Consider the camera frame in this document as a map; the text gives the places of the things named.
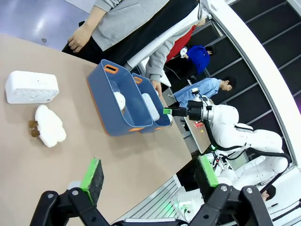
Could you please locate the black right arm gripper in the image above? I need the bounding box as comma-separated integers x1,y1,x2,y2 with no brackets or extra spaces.
163,100,273,226

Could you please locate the black green-padded left gripper finger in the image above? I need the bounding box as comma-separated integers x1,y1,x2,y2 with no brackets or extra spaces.
29,157,111,226

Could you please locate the small blue orange-handled basket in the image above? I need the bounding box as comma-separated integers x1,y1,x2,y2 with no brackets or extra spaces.
131,72,171,134

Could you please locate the person's left forearm gray sleeve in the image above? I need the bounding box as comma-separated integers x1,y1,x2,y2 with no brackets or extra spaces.
145,35,190,82

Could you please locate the person's right forearm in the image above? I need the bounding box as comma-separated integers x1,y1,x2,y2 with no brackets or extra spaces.
81,0,111,31

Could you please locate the white rounded digital clock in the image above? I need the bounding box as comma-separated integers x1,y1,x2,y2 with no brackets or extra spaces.
142,93,160,122

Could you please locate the white rectangular digital clock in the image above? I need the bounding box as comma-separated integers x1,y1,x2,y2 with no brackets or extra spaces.
5,70,60,105

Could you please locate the person's left hand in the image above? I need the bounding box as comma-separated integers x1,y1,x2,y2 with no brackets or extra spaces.
151,80,163,97

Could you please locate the person's right hand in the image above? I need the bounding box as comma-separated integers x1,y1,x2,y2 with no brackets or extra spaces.
67,24,94,53

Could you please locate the white background desk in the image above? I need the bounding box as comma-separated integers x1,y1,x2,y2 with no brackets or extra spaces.
182,115,212,154

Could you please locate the bystander in light blue shirt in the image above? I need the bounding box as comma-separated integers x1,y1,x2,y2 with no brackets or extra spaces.
173,76,237,109

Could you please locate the white fluffy sheep clock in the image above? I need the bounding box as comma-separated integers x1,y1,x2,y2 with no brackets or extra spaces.
28,105,67,148

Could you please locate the white fluffy round clock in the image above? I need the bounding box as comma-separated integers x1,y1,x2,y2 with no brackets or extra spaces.
113,91,127,112

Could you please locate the bystander in blue jacket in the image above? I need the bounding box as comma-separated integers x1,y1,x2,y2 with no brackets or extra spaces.
180,44,216,75

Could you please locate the bystander with black hair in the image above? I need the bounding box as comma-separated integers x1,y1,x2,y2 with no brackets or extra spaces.
259,184,277,202

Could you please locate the red cloth item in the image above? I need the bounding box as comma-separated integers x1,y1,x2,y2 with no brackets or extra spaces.
165,24,197,63

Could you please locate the person's torso gray hoodie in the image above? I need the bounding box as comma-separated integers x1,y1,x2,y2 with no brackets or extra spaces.
61,0,206,71

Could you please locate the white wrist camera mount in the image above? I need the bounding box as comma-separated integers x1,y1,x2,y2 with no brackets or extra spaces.
190,86,208,102

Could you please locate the aluminium table edge rail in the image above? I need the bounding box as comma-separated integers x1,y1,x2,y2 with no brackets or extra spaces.
112,175,188,225

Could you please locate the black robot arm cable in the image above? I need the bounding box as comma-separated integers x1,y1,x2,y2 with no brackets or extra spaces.
203,119,291,192

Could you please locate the large blue orange-handled basket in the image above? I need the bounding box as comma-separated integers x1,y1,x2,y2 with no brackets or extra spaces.
87,58,154,137

